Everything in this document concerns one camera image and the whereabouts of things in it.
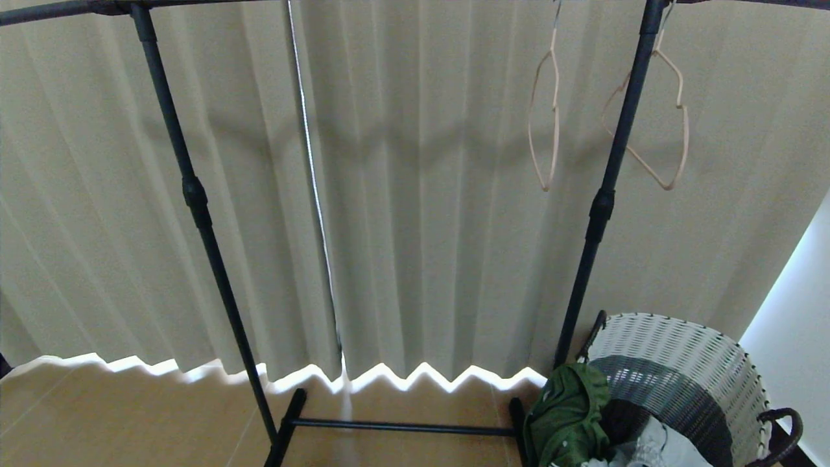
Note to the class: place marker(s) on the white laundry basket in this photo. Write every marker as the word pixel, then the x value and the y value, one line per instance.
pixel 674 344

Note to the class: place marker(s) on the beige curtain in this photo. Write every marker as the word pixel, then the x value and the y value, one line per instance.
pixel 421 194

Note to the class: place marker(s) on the pale grey shorts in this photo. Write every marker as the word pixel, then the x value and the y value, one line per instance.
pixel 655 449

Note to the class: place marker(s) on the green shirt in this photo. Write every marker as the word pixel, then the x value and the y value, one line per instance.
pixel 564 415

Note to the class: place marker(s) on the pink clothes hanger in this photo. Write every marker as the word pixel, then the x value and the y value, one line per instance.
pixel 685 130
pixel 556 117

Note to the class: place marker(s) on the black clothes rack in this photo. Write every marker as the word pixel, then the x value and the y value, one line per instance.
pixel 194 194

